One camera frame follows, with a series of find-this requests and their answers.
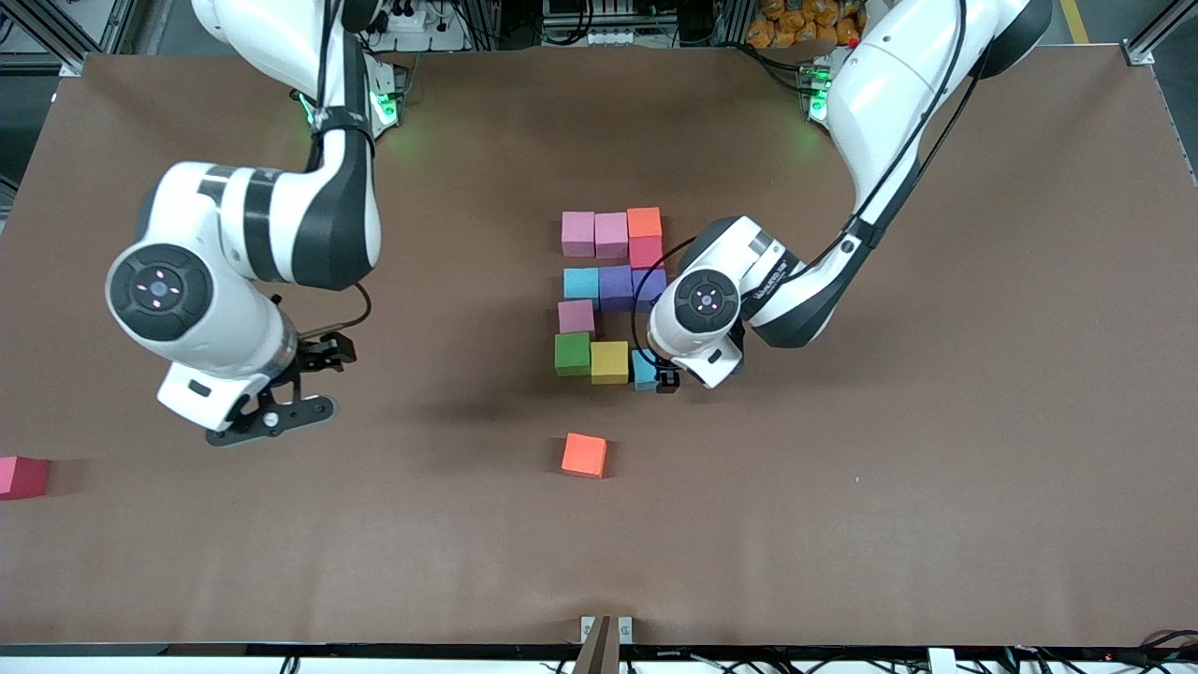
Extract yellow foam cube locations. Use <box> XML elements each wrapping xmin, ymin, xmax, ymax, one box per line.
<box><xmin>590</xmin><ymin>341</ymin><xmax>631</xmax><ymax>386</ymax></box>

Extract green foam cube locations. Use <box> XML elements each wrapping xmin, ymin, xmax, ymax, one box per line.
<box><xmin>554</xmin><ymin>331</ymin><xmax>593</xmax><ymax>378</ymax></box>

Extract brown paper table cover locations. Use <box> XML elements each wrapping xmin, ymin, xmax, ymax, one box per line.
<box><xmin>0</xmin><ymin>45</ymin><xmax>1198</xmax><ymax>649</ymax></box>

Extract brown wooden strip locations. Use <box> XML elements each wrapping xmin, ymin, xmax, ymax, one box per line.
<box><xmin>572</xmin><ymin>615</ymin><xmax>622</xmax><ymax>674</ymax></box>

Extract white power strip with plugs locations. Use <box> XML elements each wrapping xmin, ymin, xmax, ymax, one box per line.
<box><xmin>374</xmin><ymin>0</ymin><xmax>469</xmax><ymax>52</ymax></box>

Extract bag of orange items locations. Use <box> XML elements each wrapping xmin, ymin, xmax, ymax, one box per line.
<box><xmin>746</xmin><ymin>0</ymin><xmax>867</xmax><ymax>50</ymax></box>

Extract small metal table bracket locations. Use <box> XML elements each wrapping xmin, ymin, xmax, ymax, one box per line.
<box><xmin>580</xmin><ymin>615</ymin><xmax>635</xmax><ymax>645</ymax></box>

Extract aluminium frame rail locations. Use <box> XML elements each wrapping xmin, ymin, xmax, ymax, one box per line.
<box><xmin>0</xmin><ymin>0</ymin><xmax>141</xmax><ymax>68</ymax></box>
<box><xmin>1128</xmin><ymin>0</ymin><xmax>1198</xmax><ymax>57</ymax></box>

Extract tangled black cables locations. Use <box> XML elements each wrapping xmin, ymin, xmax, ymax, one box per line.
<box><xmin>552</xmin><ymin>632</ymin><xmax>1198</xmax><ymax>674</ymax></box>

